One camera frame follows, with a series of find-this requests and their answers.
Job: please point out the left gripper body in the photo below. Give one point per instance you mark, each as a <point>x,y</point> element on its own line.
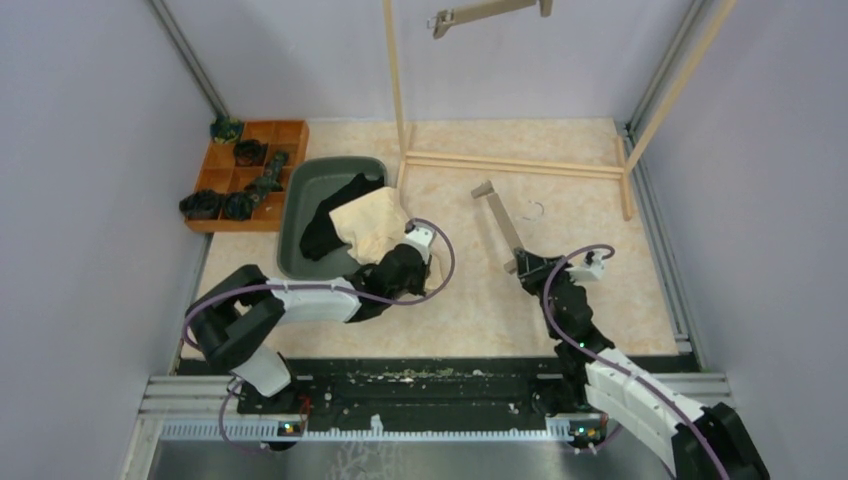
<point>417,285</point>

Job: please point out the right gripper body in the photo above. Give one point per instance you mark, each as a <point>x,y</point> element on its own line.
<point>534,281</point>

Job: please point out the beige cotton underwear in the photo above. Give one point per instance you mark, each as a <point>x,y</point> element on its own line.
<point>371,226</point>

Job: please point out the beige clip hanger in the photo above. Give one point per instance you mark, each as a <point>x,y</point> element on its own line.
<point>486,191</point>

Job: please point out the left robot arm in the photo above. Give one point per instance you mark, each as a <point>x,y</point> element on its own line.
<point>229,325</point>

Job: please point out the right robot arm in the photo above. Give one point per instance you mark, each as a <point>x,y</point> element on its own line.
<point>691,439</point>

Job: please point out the dark green plastic bin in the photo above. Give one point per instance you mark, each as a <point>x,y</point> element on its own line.
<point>308,246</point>

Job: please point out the orange compartment tray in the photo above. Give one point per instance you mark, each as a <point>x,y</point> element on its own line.
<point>223,174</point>

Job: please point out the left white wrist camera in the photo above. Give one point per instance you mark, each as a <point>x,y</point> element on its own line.
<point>420,237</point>

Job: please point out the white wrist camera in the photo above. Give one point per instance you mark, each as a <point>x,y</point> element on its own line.
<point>420,237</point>
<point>590,270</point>

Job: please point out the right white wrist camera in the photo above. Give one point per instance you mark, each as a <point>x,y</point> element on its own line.
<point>590,270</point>

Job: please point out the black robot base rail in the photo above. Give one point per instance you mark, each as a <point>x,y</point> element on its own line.
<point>435,395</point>

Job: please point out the wooden clothes rack frame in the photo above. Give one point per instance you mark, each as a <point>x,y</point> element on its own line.
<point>580,94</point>

